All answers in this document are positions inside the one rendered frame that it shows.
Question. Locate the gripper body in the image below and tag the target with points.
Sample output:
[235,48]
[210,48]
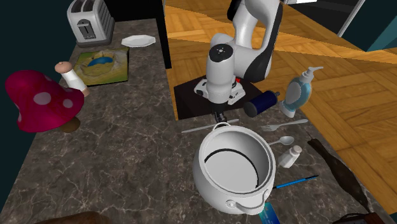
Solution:
[219,112]

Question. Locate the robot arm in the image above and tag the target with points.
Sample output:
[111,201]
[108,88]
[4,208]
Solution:
[245,52]

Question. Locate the silver knife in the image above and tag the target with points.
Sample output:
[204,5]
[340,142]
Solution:
[198,128]

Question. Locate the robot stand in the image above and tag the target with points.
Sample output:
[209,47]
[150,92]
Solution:
[186,102]

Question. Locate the dark blue bottle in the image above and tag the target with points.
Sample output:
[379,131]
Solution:
[260,104]

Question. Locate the white cooking pot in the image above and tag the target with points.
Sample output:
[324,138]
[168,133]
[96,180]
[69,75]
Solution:
[232,167]

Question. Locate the silver fork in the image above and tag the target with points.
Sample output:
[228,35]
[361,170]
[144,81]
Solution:
[285,124]

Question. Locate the silver spoon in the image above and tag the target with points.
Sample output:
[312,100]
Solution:
[286,140]

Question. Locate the blue soap dispenser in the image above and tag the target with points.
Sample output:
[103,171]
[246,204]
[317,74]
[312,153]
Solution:
[298,93]

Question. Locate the small white salt shaker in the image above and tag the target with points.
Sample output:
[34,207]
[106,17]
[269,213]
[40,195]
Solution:
[288,158]

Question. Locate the black cabinet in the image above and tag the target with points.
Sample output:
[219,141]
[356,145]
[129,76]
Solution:
[162,31]

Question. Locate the blue pen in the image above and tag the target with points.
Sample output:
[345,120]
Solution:
[294,182]

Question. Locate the white plate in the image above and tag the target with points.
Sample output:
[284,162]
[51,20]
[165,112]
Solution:
[138,41]

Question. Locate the green landscape picture board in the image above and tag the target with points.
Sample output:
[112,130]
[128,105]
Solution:
[116,66]

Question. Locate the blue card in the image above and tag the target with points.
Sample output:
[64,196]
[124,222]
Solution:
[269,215]

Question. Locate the long dark brown tool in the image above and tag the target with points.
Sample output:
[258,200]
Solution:
[341,173]

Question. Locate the white shaker with tan cap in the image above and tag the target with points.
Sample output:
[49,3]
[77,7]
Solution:
[73,77]

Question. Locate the silver toaster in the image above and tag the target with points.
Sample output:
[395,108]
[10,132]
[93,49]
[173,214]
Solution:
[90,21]

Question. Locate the dark brown box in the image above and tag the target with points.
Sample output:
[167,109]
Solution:
[359,219]

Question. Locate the rounded brown object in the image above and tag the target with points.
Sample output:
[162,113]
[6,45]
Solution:
[77,218]

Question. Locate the red white-spotted mushroom figure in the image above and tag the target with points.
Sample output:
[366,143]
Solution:
[40,102]

